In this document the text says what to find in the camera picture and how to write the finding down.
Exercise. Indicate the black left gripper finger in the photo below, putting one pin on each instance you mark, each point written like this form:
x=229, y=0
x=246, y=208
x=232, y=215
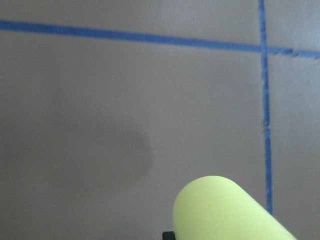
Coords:
x=168, y=235

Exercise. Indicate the yellow plastic cup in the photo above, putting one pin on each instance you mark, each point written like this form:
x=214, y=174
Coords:
x=216, y=208

